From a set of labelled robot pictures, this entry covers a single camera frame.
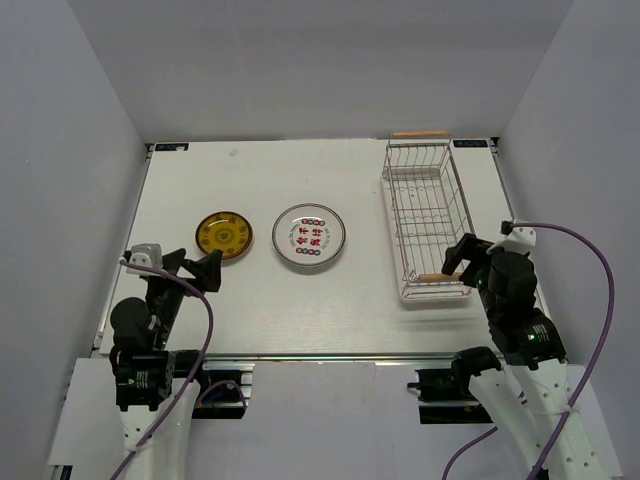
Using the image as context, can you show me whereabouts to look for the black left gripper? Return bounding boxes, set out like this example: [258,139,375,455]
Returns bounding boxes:
[147,247,222,346]

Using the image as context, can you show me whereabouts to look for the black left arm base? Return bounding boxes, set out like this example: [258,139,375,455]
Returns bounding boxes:
[171,350,250,420]

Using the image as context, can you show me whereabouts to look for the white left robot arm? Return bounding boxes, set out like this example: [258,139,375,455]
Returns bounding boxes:
[109,244,223,479]

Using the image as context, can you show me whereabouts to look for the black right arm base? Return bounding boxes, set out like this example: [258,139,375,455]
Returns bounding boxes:
[407,347,501,425]

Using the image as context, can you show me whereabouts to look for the brown plate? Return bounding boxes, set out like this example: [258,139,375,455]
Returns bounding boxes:
[195,211,254,261]

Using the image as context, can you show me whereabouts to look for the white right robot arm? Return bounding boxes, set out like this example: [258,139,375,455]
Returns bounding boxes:
[442,227,610,479]

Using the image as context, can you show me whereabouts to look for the white plate red chinese characters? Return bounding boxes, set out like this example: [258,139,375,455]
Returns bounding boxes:
[271,203,347,269]

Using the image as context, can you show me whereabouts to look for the white wire dish rack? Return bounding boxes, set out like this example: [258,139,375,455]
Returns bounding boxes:
[381,140,474,304]

